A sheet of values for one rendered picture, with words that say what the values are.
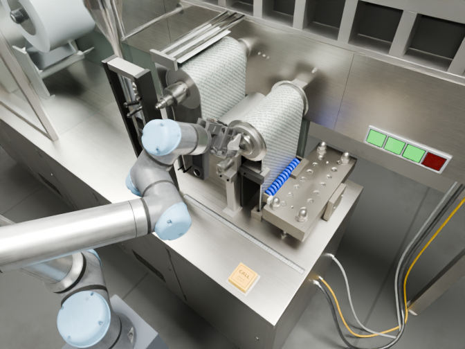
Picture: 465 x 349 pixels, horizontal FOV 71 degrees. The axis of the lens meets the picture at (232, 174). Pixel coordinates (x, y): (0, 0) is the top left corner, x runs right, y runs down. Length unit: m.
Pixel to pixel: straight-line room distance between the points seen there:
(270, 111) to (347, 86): 0.27
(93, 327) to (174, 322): 1.17
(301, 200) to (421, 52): 0.56
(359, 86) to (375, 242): 1.45
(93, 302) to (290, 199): 0.67
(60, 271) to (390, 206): 2.17
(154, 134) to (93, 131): 1.06
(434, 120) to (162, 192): 0.79
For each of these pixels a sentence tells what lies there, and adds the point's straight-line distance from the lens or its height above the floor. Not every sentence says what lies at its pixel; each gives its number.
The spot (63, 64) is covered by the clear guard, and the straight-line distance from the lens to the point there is 1.68.
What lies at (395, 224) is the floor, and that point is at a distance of 2.51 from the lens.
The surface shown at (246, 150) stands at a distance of 0.98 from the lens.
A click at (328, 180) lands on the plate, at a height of 1.03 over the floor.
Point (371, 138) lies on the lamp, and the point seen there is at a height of 1.18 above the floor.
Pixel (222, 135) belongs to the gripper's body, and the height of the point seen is 1.36.
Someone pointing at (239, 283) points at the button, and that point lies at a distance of 1.09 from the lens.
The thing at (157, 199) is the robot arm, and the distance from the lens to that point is 0.67.
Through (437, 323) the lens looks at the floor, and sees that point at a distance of 2.28.
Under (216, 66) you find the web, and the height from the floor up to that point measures 1.39.
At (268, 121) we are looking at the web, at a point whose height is 1.30.
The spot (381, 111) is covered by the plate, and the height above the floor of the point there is 1.29.
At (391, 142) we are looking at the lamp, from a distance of 1.17.
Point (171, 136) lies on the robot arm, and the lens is 0.68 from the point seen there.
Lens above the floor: 1.93
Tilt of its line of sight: 49 degrees down
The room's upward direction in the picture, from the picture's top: 3 degrees counter-clockwise
